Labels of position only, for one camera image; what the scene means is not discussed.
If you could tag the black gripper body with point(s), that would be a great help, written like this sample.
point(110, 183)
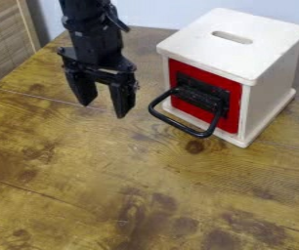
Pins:
point(97, 51)

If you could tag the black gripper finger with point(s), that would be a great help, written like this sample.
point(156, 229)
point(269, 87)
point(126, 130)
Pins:
point(81, 83)
point(122, 94)

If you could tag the black metal drawer handle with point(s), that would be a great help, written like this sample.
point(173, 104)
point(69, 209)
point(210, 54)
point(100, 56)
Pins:
point(185, 117)

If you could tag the red wooden drawer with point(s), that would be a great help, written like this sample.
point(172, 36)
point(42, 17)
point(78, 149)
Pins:
point(228, 124)

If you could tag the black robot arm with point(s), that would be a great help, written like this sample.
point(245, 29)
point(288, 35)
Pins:
point(88, 11)

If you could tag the wooden panel at left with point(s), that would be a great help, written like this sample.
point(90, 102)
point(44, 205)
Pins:
point(18, 41)

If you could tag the white wooden box cabinet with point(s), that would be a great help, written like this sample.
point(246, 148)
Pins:
point(248, 49)

